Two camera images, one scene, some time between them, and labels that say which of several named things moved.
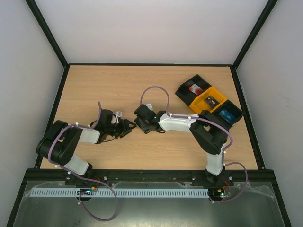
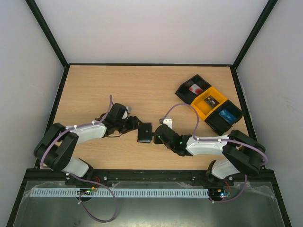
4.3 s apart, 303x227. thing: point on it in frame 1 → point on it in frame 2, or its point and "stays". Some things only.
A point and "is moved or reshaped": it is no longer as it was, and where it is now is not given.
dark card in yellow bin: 211,101 stays
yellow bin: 200,104 stays
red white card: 196,89 stays
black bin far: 188,96 stays
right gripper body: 142,123 → 158,135
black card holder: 144,125 is moved or reshaped
